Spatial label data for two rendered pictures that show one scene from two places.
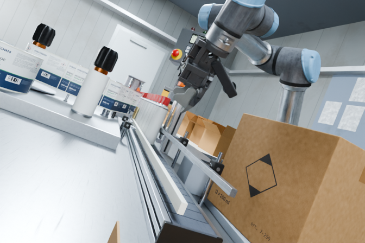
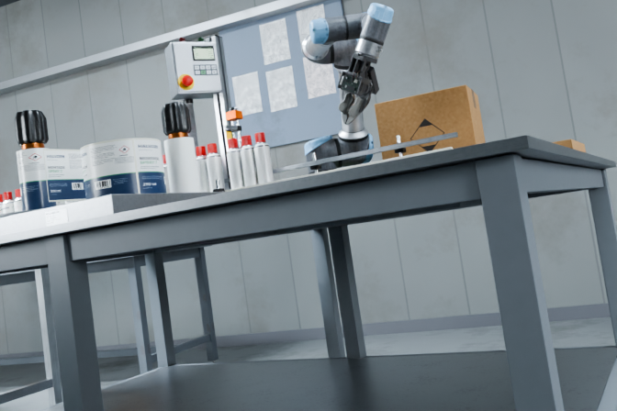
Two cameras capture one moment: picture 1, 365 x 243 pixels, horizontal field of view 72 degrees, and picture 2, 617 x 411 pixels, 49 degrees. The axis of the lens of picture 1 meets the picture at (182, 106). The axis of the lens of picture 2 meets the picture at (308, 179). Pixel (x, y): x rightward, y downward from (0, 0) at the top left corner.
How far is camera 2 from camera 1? 1.70 m
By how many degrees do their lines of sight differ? 46
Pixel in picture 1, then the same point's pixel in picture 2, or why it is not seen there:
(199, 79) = (364, 87)
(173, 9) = not seen: outside the picture
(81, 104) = (193, 185)
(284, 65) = (343, 50)
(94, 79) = (190, 148)
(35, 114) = not seen: hidden behind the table
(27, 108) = not seen: hidden behind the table
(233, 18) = (383, 33)
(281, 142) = (429, 106)
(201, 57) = (364, 69)
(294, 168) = (450, 116)
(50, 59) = (72, 159)
